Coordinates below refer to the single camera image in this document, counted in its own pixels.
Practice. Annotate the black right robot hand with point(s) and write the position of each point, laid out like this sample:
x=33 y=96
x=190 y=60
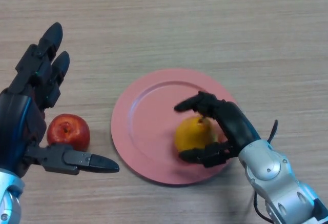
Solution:
x=233 y=121

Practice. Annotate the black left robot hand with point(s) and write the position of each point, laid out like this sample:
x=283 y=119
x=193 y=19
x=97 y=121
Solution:
x=12 y=121

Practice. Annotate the yellow pear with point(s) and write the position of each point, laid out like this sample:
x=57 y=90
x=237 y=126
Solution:
x=192 y=134

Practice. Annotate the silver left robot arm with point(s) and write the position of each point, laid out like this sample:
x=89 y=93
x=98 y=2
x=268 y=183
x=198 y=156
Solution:
x=7 y=201

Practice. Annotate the pink round plate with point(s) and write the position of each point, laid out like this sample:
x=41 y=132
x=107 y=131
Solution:
x=151 y=131

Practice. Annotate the red apple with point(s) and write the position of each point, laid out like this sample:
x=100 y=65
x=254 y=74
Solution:
x=69 y=131

